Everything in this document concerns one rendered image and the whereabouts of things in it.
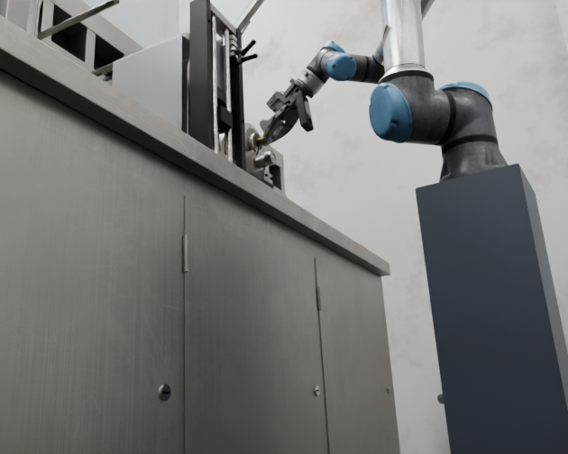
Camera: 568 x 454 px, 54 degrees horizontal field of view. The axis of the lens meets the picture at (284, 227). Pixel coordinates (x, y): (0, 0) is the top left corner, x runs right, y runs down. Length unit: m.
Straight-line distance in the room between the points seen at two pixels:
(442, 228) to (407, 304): 2.49
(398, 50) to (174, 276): 0.69
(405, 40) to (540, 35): 2.75
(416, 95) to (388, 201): 2.63
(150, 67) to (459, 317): 1.01
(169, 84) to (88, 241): 0.85
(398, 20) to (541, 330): 0.68
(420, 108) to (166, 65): 0.69
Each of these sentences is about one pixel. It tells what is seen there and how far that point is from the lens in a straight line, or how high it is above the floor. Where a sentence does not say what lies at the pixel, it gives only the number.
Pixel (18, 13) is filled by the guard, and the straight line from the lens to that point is 0.80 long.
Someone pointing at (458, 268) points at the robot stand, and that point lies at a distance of 1.10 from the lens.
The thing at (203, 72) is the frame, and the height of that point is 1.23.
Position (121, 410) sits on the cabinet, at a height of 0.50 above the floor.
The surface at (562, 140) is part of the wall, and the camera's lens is 3.64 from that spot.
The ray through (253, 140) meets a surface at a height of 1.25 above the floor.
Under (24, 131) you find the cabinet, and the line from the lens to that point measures 0.68.
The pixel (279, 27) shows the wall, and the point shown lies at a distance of 4.89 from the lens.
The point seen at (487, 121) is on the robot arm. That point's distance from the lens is 1.25.
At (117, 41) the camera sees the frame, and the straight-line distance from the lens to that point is 1.90.
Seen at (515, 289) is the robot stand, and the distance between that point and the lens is 1.07.
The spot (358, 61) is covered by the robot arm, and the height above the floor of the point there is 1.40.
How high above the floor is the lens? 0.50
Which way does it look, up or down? 18 degrees up
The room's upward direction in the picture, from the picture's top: 3 degrees counter-clockwise
